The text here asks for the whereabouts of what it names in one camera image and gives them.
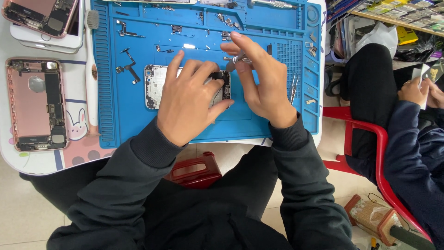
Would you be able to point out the white phone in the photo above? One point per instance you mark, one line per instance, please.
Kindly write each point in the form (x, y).
(78, 31)
(45, 48)

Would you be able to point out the cluster of small metal parts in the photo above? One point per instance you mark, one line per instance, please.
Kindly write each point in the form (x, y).
(229, 21)

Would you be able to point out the silver precision screwdriver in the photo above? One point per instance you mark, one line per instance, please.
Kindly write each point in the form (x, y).
(238, 59)

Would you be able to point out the shelf with packets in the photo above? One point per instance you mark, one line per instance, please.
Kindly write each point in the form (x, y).
(399, 14)

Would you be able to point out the grey metal screwdriver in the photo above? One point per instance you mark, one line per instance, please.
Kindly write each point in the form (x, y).
(274, 4)

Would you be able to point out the small metal bracket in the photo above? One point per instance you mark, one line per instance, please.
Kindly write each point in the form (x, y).
(310, 101)

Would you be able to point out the silver phone chassis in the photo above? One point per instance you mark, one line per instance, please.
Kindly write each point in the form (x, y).
(154, 85)

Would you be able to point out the red plastic chair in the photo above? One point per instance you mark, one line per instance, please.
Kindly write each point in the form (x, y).
(380, 156)

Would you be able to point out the blue silicone repair mat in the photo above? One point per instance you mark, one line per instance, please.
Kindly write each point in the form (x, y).
(125, 114)

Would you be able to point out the small coiled flex part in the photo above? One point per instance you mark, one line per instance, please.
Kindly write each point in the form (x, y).
(163, 49)

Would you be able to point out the small black connector part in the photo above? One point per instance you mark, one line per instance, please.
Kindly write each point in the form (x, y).
(177, 29)

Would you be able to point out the white cleaning brush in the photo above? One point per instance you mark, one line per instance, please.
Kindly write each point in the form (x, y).
(91, 76)

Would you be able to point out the person's left hand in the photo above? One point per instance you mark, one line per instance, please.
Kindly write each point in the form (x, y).
(184, 104)

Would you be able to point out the small metal tray parts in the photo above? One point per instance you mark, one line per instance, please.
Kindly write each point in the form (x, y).
(312, 48)

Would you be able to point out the dark opened phone chassis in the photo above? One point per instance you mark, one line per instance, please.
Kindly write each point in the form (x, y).
(38, 15)

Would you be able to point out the person's right hand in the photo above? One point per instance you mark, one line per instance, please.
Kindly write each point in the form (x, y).
(267, 90)

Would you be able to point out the small black strip part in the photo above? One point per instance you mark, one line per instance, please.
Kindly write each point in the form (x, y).
(270, 49)

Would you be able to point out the steel tweezers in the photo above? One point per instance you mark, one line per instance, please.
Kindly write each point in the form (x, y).
(294, 88)

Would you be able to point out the black plastic bag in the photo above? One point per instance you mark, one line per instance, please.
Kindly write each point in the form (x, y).
(416, 52)

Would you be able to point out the dark red plastic stool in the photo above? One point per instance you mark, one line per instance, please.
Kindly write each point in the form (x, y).
(204, 173)

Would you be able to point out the yellow box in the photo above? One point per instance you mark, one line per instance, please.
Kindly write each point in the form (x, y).
(406, 35)

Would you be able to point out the white plastic bag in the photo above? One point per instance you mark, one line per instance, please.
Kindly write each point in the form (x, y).
(378, 38)

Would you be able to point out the rose gold opened phone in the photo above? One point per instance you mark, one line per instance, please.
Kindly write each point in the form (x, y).
(31, 104)

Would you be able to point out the white card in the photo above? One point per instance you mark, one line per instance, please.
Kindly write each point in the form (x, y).
(418, 73)

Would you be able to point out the person's black clothed body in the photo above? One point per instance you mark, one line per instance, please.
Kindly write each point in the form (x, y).
(208, 215)

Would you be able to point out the small camera module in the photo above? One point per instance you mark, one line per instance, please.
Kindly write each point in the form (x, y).
(226, 35)

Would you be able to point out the black tube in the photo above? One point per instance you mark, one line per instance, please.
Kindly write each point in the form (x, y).
(409, 239)

